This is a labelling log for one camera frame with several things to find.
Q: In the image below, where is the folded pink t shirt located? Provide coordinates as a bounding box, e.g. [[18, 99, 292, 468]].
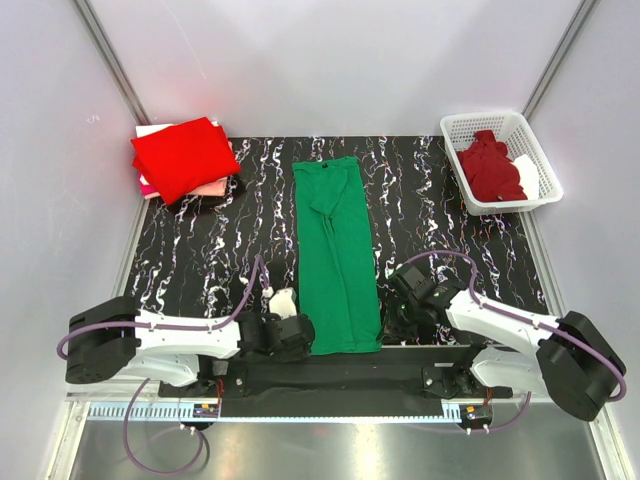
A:
[[190, 177, 228, 197]]

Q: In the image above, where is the right aluminium corner post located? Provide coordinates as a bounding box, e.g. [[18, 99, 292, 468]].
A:
[[522, 0, 600, 120]]

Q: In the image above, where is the dark red t shirt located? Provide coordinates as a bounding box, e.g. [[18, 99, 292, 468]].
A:
[[457, 130, 527, 203]]

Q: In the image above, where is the folded magenta t shirt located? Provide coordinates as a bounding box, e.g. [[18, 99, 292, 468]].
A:
[[139, 183, 158, 199]]

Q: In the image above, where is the white cloth in basket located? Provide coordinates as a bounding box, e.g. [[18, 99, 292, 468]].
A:
[[513, 154, 540, 200]]

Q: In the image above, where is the white plastic basket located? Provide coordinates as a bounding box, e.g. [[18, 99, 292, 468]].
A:
[[440, 110, 564, 216]]

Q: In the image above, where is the black marble pattern mat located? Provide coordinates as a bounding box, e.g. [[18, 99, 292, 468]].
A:
[[94, 134, 576, 362]]

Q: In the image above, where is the left aluminium corner post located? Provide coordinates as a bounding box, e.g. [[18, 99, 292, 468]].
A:
[[71, 0, 150, 125]]

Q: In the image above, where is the green t shirt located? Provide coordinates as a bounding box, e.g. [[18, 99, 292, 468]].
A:
[[293, 157, 381, 356]]

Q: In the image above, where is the folded red t shirt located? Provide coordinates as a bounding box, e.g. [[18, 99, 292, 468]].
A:
[[131, 132, 241, 205]]

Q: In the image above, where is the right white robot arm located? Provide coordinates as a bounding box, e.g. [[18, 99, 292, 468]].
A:
[[385, 264, 626, 422]]

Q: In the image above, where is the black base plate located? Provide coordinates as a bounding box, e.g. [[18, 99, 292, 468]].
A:
[[157, 344, 515, 401]]

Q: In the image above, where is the folded white t shirt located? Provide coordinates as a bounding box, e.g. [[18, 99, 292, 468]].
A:
[[135, 118, 225, 139]]

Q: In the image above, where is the aluminium frame rail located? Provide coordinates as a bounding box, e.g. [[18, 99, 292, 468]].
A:
[[64, 362, 611, 424]]

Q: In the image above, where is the aluminium corner post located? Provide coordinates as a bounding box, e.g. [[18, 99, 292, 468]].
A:
[[522, 0, 600, 120], [71, 0, 150, 125]]

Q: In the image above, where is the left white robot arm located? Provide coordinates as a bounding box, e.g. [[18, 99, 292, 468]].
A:
[[57, 289, 315, 396]]

